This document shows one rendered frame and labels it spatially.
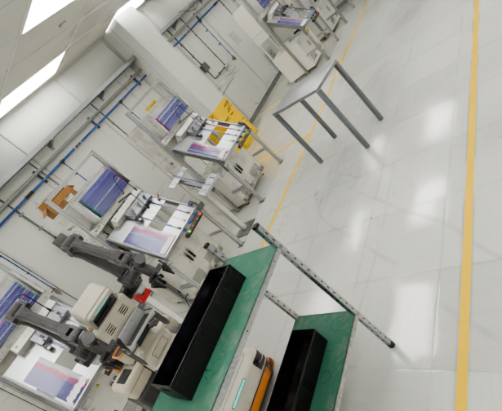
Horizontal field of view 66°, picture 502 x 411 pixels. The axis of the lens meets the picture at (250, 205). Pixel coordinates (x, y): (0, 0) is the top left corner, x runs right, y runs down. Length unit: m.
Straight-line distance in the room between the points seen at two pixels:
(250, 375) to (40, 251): 3.63
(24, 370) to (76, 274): 2.03
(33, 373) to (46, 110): 3.76
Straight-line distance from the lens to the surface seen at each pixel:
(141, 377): 2.73
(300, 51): 7.71
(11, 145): 6.01
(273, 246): 1.83
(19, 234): 5.64
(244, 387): 2.73
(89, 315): 2.27
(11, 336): 3.98
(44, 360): 3.86
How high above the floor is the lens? 1.79
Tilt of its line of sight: 20 degrees down
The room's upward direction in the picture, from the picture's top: 48 degrees counter-clockwise
